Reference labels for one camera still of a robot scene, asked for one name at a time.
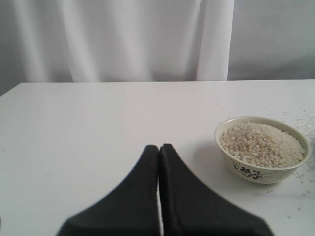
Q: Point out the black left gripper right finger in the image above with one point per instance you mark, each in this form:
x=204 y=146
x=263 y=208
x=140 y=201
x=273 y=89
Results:
x=190 y=208

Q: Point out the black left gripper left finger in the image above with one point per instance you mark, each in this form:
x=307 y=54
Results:
x=131 y=209

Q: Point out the white ceramic bowl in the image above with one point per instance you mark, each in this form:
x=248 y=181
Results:
x=257 y=174

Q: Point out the rice in white bowl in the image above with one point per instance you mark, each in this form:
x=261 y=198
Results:
x=262 y=145

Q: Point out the spilled rice grains on table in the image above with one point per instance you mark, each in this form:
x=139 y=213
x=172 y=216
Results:
x=304 y=121

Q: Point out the white backdrop curtain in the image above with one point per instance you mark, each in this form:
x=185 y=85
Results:
x=156 y=40

